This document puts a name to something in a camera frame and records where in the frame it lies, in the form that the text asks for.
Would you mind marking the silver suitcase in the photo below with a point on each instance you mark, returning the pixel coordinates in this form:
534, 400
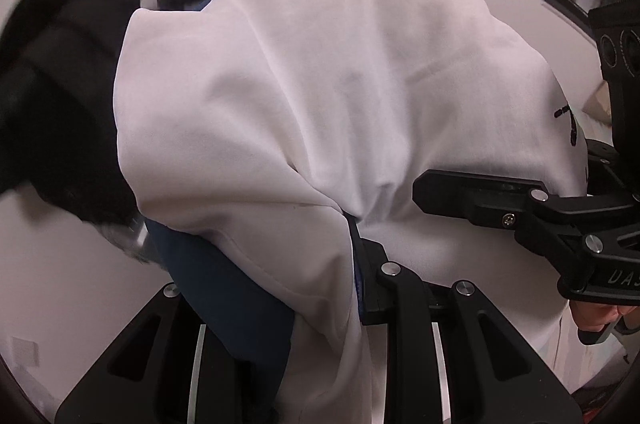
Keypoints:
125, 239

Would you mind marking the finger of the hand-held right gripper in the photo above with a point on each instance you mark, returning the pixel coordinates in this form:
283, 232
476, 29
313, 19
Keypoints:
480, 194

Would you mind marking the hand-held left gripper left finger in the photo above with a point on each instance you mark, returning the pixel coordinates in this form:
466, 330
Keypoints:
175, 369

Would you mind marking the blue and white hooded jacket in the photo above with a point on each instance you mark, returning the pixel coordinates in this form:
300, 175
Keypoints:
325, 103

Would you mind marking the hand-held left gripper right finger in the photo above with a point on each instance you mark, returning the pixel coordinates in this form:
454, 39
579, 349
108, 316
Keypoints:
375, 294

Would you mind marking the white wall socket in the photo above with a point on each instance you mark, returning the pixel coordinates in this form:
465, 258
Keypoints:
25, 350

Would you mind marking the black backpack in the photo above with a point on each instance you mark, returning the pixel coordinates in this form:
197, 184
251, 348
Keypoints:
55, 103

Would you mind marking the person's right hand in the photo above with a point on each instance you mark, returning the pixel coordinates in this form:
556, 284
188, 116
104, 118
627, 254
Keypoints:
595, 314

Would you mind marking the beige curtain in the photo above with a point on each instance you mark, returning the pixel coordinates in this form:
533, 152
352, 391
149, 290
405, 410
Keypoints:
597, 103

